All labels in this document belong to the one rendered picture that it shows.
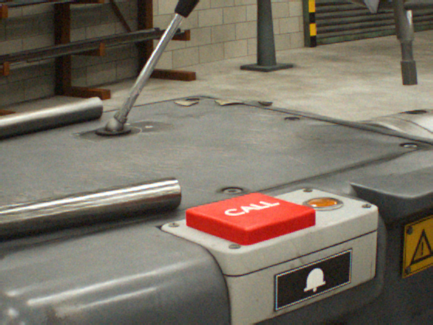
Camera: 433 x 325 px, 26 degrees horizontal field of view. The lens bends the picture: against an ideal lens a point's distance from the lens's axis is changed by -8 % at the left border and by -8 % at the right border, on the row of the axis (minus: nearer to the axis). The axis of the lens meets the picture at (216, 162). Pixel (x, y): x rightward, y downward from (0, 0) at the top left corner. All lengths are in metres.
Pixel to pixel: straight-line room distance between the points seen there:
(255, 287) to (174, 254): 0.05
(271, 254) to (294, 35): 11.20
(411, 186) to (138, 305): 0.26
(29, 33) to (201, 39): 2.38
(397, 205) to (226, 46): 10.15
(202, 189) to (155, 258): 0.15
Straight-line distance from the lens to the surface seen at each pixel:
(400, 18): 1.10
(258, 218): 0.61
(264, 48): 9.95
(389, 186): 0.72
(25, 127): 0.95
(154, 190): 0.66
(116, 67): 9.67
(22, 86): 8.89
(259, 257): 0.59
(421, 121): 1.07
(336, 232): 0.64
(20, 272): 0.56
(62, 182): 0.76
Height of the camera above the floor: 1.44
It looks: 14 degrees down
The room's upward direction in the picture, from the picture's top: 2 degrees counter-clockwise
